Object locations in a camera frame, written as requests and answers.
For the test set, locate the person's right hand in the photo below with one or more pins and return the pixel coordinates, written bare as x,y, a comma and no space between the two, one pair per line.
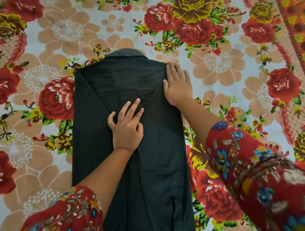
177,88

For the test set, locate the person's left forearm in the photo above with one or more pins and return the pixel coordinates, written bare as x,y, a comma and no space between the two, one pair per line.
107,178

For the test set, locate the person's left hand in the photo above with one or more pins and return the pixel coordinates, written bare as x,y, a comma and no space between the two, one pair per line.
127,133

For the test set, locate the bed with floral sheet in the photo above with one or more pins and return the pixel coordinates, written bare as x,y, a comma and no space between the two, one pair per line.
238,83

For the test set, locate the red floral dress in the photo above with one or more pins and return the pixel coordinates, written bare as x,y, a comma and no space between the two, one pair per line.
257,178

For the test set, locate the person's right forearm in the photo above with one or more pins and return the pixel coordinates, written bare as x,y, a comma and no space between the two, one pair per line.
200,119

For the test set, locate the black shirt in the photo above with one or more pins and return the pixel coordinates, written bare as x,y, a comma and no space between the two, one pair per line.
143,178

